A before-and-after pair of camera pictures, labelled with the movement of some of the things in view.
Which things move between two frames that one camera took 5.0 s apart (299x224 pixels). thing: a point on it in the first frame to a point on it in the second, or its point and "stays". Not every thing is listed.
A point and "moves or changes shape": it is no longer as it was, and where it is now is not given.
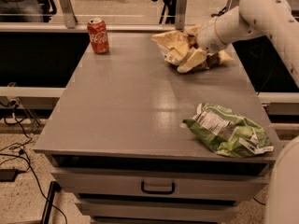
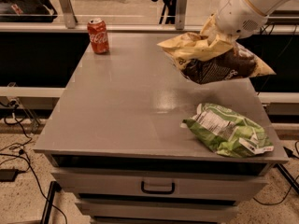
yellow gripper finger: [193, 30] to [209, 27]
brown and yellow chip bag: [174, 45] moves or changes shape
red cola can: [97, 30] stays
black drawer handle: [160, 192] stays
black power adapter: [8, 175] stays
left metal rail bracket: [67, 8] stays
